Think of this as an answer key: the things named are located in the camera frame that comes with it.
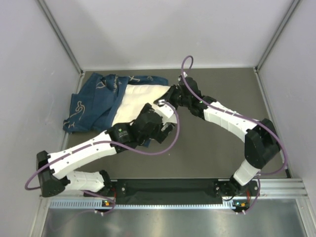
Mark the right aluminium frame post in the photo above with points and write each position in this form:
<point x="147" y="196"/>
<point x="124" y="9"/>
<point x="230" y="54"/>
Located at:
<point x="282" y="75"/>

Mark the aluminium frame post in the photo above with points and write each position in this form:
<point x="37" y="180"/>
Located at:
<point x="282" y="75"/>
<point x="61" y="37"/>

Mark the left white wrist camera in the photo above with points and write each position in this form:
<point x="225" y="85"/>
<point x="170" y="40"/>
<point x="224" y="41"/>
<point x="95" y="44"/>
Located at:
<point x="166" y="112"/>

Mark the aluminium front frame rail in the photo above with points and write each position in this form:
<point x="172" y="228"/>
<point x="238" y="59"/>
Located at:
<point x="281" y="188"/>

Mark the dark blue embroidered pillowcase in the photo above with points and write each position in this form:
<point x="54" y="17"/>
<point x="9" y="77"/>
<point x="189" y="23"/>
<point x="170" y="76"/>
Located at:
<point x="95" y="106"/>

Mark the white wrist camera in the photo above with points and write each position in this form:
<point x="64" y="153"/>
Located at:
<point x="166" y="112"/>
<point x="181" y="76"/>

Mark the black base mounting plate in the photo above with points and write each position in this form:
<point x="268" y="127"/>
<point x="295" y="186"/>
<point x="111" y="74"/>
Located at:
<point x="149" y="189"/>

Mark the left aluminium frame post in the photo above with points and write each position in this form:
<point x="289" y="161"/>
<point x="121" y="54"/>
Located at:
<point x="61" y="37"/>

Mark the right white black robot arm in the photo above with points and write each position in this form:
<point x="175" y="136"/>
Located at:
<point x="261" y="143"/>

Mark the grey slotted cable duct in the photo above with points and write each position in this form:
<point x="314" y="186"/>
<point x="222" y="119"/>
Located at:
<point x="99" y="204"/>

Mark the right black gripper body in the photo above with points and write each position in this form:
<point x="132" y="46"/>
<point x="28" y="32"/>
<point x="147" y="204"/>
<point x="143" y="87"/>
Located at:
<point x="176" y="98"/>

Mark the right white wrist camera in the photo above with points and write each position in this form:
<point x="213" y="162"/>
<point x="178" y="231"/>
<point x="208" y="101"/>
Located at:
<point x="181" y="76"/>

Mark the cream pillow with bear print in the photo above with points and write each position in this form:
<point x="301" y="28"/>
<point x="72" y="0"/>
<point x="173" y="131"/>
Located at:
<point x="134" y="100"/>

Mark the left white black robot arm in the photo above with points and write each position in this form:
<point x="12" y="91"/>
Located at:
<point x="120" y="137"/>

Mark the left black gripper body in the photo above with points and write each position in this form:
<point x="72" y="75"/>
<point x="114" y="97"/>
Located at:
<point x="159" y="136"/>

